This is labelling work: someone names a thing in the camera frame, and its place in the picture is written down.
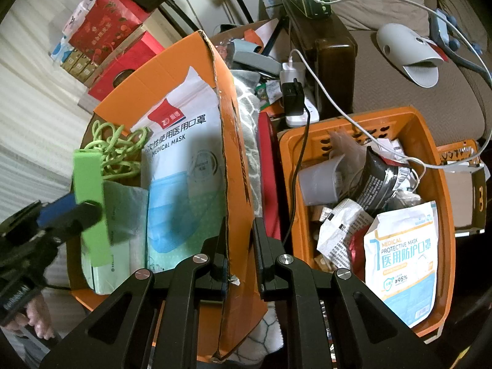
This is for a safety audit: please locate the white curtain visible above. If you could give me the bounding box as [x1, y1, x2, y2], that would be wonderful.
[0, 27, 93, 204]

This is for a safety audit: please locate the red flat box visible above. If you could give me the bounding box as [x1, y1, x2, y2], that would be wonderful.
[257, 114, 283, 241]

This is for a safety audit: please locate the red floral gift bag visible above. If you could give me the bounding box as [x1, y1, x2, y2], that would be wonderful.
[68, 0, 150, 60]

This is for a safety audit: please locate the white crumpled packet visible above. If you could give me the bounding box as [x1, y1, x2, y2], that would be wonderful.
[316, 198, 375, 270]

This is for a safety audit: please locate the pink tissue pack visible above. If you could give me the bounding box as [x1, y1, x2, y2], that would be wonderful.
[61, 0, 102, 37]

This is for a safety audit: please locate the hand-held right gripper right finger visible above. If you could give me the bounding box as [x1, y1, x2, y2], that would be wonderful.
[252, 218, 452, 369]

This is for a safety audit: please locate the beige cushion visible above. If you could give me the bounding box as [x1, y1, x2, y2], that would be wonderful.
[327, 0, 439, 31]

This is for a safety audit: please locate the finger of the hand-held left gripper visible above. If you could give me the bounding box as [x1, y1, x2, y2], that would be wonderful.
[36, 193, 79, 228]
[49, 200, 104, 241]

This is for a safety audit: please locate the green cable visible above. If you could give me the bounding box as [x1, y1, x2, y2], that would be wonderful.
[79, 119, 149, 181]

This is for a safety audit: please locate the black foil packet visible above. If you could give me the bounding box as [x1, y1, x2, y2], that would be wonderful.
[353, 147, 415, 220]

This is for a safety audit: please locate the blue face mask packet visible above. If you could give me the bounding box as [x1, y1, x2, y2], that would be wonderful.
[131, 65, 227, 273]

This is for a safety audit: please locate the orange cardboard box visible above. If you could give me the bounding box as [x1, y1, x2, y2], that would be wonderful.
[65, 29, 270, 362]

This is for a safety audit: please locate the white charging cable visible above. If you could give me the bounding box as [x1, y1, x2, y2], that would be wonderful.
[288, 0, 492, 170]

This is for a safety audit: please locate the brown sofa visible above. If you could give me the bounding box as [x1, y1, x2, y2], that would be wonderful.
[265, 0, 492, 150]

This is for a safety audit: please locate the white power strip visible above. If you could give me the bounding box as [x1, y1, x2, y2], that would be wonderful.
[284, 100, 320, 127]

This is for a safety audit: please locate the blue tissue pack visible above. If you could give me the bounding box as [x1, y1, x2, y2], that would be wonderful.
[49, 36, 75, 62]

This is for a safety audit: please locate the grey stapler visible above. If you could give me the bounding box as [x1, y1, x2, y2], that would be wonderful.
[231, 38, 281, 77]

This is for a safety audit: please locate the green cardboard box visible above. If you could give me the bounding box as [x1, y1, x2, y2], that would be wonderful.
[72, 150, 150, 296]

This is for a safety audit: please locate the white paper sheet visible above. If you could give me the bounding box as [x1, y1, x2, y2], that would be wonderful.
[252, 19, 282, 45]

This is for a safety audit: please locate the orange plastic basket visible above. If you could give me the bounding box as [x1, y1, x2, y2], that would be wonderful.
[279, 107, 458, 343]
[436, 141, 492, 237]

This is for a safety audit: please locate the brown cardboard sheet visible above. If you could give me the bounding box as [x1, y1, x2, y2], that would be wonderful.
[446, 171, 477, 231]

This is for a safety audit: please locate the blue grey massager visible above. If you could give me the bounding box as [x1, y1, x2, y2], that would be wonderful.
[430, 8, 483, 52]

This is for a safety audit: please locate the clear plastic bag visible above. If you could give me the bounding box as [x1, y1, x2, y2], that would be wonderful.
[327, 129, 370, 170]

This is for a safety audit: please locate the black charger cable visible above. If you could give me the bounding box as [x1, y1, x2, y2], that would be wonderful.
[282, 111, 310, 247]

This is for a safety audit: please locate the black charger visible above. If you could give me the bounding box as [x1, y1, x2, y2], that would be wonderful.
[282, 78, 307, 115]

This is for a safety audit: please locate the white protective mask packet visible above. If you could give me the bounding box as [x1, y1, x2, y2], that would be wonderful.
[363, 200, 439, 328]

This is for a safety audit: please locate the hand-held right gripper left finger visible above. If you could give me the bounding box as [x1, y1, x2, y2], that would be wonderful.
[40, 219, 228, 369]

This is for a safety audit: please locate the translucent plastic cup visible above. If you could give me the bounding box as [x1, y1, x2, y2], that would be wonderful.
[298, 157, 348, 205]

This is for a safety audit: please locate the person's left hand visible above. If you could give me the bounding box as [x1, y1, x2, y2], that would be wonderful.
[15, 294, 57, 341]

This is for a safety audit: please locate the white charger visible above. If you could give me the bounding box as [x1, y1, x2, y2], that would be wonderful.
[279, 59, 305, 83]

